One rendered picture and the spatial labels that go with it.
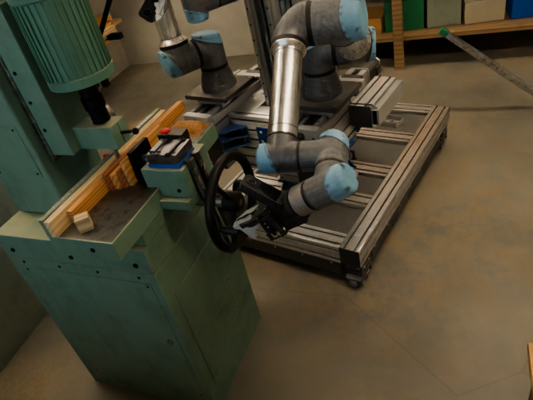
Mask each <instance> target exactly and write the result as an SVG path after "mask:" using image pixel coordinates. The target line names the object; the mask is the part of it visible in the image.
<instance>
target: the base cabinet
mask: <svg viewBox="0 0 533 400"><path fill-rule="evenodd" d="M8 257H9V258H10V259H11V260H12V262H13V264H14V265H15V267H16V268H17V269H18V270H19V272H20V273H21V275H22V276H23V278H24V279H25V281H26V282H27V283H28V285H29V286H30V288H31V289H32V291H33V292H34V294H35V295H36V296H37V298H38V299H39V300H40V302H41V304H42V305H43V307H44V308H45V309H46V310H47V312H48V314H49V315H50V316H51V318H52V320H53V321H54V322H55V323H56V325H57V326H58V328H59V330H60V331H61V332H62V334H63V335H64V336H65V338H66V339H67V341H68V342H69V344H70V345H71V347H72V348H73V349H74V350H75V352H76V354H77V355H78V356H79V358H80V360H81V361H82V362H83V363H84V365H85V366H86V368H87V370H88V371H89V372H90V373H91V375H92V376H93V378H94V379H95V381H99V382H102V383H108V384H110V385H114V386H117V387H123V388H126V389H130V390H135V391H139V392H142V393H145V394H151V395H155V396H158V397H161V398H167V399H170V400H225V398H226V395H227V393H228V391H229V388H230V386H231V385H232V381H233V379H234V378H235V375H236V373H237V371H238V368H239V366H240V364H241V361H242V359H243V356H244V354H245V352H246V351H247V347H248V345H249V344H250V341H251V338H252V337H253V334H254V332H255V329H256V327H257V325H258V323H259V320H260V318H261V317H260V313H259V309H258V306H257V304H256V300H255V296H254V294H253V291H252V289H251V284H250V281H249V278H248V276H247V271H246V268H245V266H244V263H243V258H242V256H241V253H240V249H238V250H237V251H235V252H234V253H232V254H231V253H228V252H222V251H221V250H219V249H218V248H217V247H216V246H215V245H214V243H213V242H212V240H211V238H210V236H209V232H208V229H207V226H206V222H205V207H204V206H202V207H201V208H200V209H199V211H198V212H197V214H196V215H195V217H194V218H193V220H192V221H191V222H190V224H189V225H188V226H187V228H186V230H185V231H184V233H183V234H182V235H181V236H180V238H179V239H178V241H177V242H176V244H175V245H174V247H173V248H172V249H171V251H170V252H169V254H168V255H167V257H166V258H165V260H164V261H163V262H162V264H161V265H160V266H159V268H158V270H157V271H156V273H155V274H148V273H141V272H135V271H124V270H118V269H112V268H106V267H95V266H89V265H83V264H77V263H66V262H60V261H54V260H43V259H37V258H31V257H25V256H14V255H8Z"/></svg>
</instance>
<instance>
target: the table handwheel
mask: <svg viewBox="0 0 533 400"><path fill-rule="evenodd" d="M232 160H235V161H237V162H238V163H239V164H240V166H241V167H242V168H243V172H244V174H245V176H246V175H252V176H254V177H255V175H254V172H253V169H252V166H251V164H250V162H249V160H248V159H247V157H246V156H245V155H244V154H243V153H241V152H238V151H234V150H232V151H228V152H226V153H224V154H223V155H221V156H220V157H219V158H218V160H217V161H216V163H215V164H214V166H213V168H212V170H211V172H210V175H209V179H208V182H207V186H206V191H205V204H204V202H203V201H202V199H201V198H200V200H199V201H198V202H197V204H196V206H204V207H205V222H206V226H207V229H208V232H209V236H210V238H211V240H212V242H213V243H214V245H215V246H216V247H217V248H218V249H219V250H221V251H222V252H235V251H237V250H238V249H239V248H241V247H242V246H243V244H244V243H245V241H246V240H247V238H248V235H247V234H246V233H245V232H243V231H242V230H241V233H240V235H239V236H232V242H231V243H227V242H226V241H224V239H223V238H222V236H221V234H220V232H219V229H218V226H217V218H216V207H222V208H223V210H224V211H225V212H230V216H231V226H233V225H234V222H235V221H236V213H239V212H240V211H241V210H242V209H243V207H244V196H243V194H242V192H241V191H240V190H239V188H240V186H238V188H237V190H236V191H228V190H227V191H224V190H222V189H221V188H220V187H219V186H218V183H219V180H220V176H221V173H222V171H223V170H224V168H225V166H226V165H227V164H228V163H229V162H230V161H232ZM245 176H244V177H243V179H244V178H245ZM217 193H218V194H217ZM256 202H257V200H255V199H254V198H252V197H250V196H247V210H248V209H249V208H251V207H252V206H253V205H254V204H256Z"/></svg>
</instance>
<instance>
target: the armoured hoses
mask: <svg viewBox="0 0 533 400"><path fill-rule="evenodd" d="M191 155H192V156H193V157H194V158H195V160H196V162H197V165H198V167H199V169H200V172H201V175H200V173H199V171H198V169H197V167H196V163H195V162H194V158H193V157H187V158H185V159H184V163H185V164H186V165H187V167H188V168H189V170H190V174H191V175H192V178H193V180H194V183H195V185H196V187H197V190H198V192H199V194H200V195H201V199H202V201H203V202H204V204H205V191H206V187H205V184H206V186H207V182H208V179H209V175H210V173H209V170H208V168H207V166H206V164H205V161H204V160H203V159H202V155H201V152H200V150H199V149H198V148H195V149H194V150H193V151H191ZM201 176H202V178H203V179H204V181H205V184H204V182H203V180H202V178H201ZM217 209H218V211H219V213H220V215H221V217H222V219H223V222H224V224H225V226H231V218H230V216H229V214H228V212H225V211H224V210H223V208H222V207H217ZM216 218H217V226H218V229H219V228H220V227H224V226H223V225H222V222H221V220H220V217H219V215H218V213H217V210H216ZM220 234H221V236H222V238H223V239H224V241H226V242H227V243H231V241H230V240H229V238H228V235H227V234H223V233H220Z"/></svg>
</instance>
